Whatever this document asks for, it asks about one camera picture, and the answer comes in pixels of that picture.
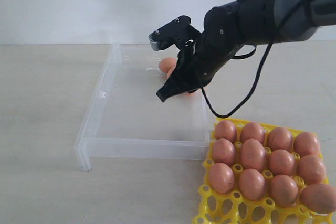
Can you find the clear plastic container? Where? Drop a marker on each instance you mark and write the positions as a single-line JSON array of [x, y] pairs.
[[125, 118]]

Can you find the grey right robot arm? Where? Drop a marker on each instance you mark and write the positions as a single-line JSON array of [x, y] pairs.
[[229, 27]]

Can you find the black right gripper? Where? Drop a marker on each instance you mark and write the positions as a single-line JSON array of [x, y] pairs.
[[196, 68]]

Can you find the yellow plastic egg tray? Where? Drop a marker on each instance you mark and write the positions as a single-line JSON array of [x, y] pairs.
[[233, 207]]

